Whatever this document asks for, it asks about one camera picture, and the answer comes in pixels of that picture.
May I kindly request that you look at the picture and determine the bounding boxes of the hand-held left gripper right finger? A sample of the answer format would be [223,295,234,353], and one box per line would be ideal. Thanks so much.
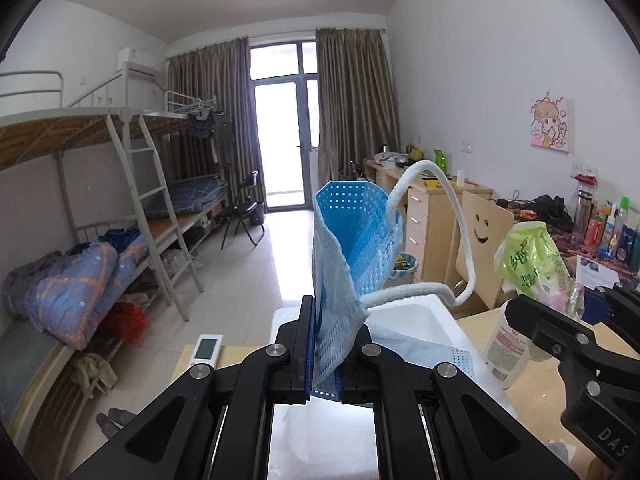
[335,327,576,480]

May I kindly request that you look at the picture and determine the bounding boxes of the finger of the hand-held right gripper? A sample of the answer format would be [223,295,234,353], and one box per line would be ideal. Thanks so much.
[582,284,640,328]
[505,296,640,471]

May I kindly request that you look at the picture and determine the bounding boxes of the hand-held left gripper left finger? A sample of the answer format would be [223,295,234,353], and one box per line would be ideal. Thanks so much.
[67,295,321,480]

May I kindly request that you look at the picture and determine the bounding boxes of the green plastic bag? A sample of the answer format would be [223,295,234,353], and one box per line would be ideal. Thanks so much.
[494,221,587,323]

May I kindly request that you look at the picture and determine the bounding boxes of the blue face mask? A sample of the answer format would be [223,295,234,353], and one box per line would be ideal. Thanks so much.
[367,327,473,378]
[312,160,483,398]

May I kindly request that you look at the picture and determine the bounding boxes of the white foam box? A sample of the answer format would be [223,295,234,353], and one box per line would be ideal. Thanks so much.
[267,294,531,480]

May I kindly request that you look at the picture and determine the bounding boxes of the white printed paper sheet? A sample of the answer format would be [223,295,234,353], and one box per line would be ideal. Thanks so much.
[575,255,623,291]

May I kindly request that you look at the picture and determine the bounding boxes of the white lotion pump bottle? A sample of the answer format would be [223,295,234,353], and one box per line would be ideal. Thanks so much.
[479,301,538,391]

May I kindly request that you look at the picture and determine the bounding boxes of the dark blue box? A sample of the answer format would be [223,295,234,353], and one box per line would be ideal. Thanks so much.
[620,227,640,261]

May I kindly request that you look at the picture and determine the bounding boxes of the white bottle green cap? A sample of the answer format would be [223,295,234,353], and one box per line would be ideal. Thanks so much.
[614,196,632,233]

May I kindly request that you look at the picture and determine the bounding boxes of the clear water bottle red lid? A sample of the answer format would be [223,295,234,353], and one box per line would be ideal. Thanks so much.
[572,175,598,238]

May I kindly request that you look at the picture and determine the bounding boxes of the white remote control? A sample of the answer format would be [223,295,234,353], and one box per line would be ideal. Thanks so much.
[190,334,223,367]

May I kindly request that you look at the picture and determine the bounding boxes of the wooden chair with smiley face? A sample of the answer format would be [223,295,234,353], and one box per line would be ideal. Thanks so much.
[452,190,516,313]

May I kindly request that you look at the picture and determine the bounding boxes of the black headphones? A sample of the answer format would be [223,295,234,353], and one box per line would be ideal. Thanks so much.
[532,194,573,223]

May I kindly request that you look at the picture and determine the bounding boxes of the patterned waste bin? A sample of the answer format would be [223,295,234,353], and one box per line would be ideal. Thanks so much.
[391,254,420,286]

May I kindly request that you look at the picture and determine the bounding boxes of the wooden desk with drawers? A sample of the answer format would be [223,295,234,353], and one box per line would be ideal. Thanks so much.
[362,157,493,281]

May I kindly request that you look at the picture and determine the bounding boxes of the black folding chair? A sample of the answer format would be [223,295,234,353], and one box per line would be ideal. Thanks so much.
[216,170,266,251]

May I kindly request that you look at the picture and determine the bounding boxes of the red bag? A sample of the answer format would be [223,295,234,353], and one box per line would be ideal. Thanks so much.
[97,302,146,343]

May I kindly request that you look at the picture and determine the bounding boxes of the folded blue bedding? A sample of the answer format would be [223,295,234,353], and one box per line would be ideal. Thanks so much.
[142,174,228,220]

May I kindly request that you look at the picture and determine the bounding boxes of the beige cloth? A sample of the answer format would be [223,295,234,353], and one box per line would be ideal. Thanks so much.
[72,352,118,398]

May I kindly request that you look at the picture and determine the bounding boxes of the dark blue clothing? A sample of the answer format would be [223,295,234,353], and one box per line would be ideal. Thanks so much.
[100,229,141,251]

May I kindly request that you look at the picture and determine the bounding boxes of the grey bunk bed ladder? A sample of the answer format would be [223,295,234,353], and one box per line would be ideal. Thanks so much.
[106,112,206,321]

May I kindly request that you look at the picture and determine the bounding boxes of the glass balcony door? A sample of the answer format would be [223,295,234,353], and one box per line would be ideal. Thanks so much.
[248,40,321,213]

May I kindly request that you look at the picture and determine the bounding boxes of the blue plaid quilt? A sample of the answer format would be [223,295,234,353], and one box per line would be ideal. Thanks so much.
[2,240,151,351]

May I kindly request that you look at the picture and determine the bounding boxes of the dark hanging clothes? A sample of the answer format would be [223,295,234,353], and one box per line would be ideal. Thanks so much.
[187,110,216,141]

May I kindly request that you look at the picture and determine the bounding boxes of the brown curtain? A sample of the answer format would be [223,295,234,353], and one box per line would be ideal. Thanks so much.
[167,37,251,196]
[315,27,401,183]

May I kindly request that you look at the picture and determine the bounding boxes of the metal bunk bed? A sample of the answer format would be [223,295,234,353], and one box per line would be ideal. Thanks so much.
[0,71,228,441]

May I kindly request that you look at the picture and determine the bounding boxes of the white air conditioner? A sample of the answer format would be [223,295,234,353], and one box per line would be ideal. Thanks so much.
[116,47,163,81]

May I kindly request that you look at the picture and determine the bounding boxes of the pink cartoon wall poster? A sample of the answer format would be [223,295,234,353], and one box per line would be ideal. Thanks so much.
[530,96,575,153]

